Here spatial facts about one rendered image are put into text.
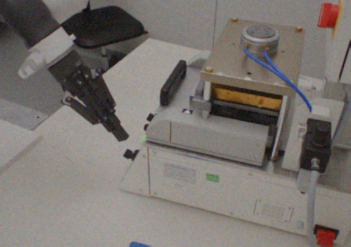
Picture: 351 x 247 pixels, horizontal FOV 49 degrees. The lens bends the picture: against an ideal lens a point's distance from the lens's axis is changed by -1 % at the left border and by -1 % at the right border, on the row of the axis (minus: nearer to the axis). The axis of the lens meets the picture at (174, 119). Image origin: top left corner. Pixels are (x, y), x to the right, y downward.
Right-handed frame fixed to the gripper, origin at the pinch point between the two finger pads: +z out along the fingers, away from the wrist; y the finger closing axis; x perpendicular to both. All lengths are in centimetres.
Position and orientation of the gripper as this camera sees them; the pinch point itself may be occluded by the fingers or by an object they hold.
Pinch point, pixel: (115, 128)
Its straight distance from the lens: 92.4
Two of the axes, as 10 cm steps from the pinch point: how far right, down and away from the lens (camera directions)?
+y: 4.5, -6.2, 6.4
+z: 5.4, 7.6, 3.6
